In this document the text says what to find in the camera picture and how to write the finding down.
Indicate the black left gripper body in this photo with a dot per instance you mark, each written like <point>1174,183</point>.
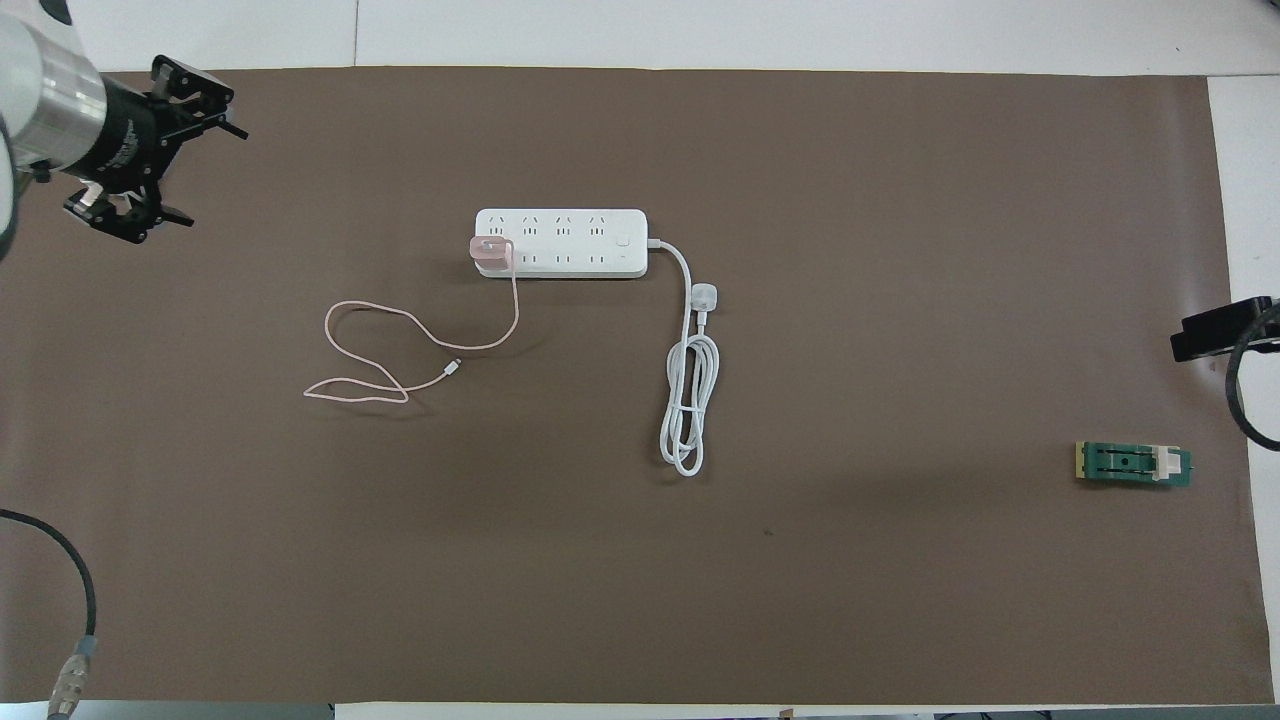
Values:
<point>130,140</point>

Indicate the white power strip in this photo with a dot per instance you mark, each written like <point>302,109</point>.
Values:
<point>575,243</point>

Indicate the brown table mat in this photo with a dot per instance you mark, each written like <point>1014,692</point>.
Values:
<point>640,580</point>

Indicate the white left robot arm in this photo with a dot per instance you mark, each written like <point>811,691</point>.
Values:
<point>45,100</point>

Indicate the pink charger adapter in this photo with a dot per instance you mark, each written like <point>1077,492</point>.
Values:
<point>490,252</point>

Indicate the green rectangular block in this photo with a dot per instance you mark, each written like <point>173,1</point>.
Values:
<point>1130,463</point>

